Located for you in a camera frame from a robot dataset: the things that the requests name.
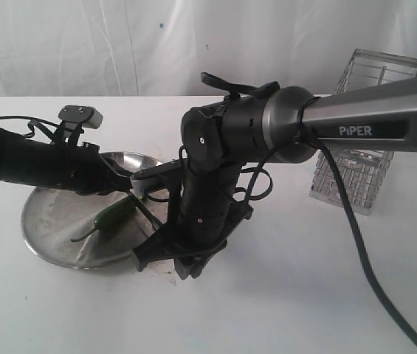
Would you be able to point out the wire metal utensil basket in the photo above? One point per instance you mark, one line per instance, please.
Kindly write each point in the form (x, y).
(362, 171)

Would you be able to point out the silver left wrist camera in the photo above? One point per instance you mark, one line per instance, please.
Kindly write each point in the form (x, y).
(87, 116)

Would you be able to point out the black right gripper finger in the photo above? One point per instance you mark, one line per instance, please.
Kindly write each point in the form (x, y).
(191, 263)
(159, 246)

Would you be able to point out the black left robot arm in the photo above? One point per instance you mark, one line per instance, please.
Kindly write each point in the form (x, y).
(58, 166)

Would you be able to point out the round stainless steel plate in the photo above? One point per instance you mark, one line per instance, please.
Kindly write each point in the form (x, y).
(51, 218)

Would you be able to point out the green chili pepper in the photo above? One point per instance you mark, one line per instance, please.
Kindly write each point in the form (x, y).
(109, 217)

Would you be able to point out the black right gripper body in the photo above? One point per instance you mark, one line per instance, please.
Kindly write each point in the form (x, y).
(205, 211)

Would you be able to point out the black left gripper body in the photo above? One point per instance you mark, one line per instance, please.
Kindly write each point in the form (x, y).
(81, 164)

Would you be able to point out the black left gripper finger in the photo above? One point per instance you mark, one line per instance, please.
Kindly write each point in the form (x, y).
(116, 171)
(104, 186)

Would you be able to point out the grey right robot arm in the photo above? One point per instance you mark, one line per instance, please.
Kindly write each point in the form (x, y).
(279, 125)

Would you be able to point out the black handled kitchen knife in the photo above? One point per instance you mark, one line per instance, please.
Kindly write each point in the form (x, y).
(155, 222)

